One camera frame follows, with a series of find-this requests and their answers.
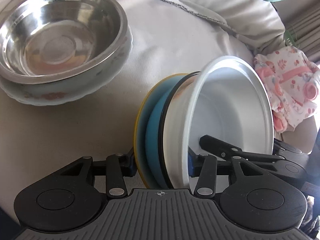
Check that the blue enamel bowl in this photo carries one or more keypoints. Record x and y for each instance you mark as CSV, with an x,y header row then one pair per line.
x,y
155,128

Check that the pink floral baby cloth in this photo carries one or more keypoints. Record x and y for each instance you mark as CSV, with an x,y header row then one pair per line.
x,y
292,85

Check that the white bowl yellow rim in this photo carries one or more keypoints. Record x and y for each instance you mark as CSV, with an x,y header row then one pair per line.
x,y
145,110

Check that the white floral plate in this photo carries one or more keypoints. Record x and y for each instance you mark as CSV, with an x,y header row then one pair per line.
x,y
73,88

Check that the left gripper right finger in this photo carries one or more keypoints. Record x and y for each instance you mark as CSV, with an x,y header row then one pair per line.
x,y
204,167

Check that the grey curtain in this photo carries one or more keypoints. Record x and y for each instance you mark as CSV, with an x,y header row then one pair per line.
x,y
303,33

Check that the grey sofa blanket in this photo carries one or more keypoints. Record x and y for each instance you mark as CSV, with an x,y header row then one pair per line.
x,y
169,37

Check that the stainless steel bowl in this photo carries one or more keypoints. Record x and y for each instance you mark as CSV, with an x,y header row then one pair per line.
x,y
45,41

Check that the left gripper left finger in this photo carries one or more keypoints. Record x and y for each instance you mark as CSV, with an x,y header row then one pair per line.
x,y
119,166

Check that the white paper cup bowl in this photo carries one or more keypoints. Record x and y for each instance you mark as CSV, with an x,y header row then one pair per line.
x,y
227,101

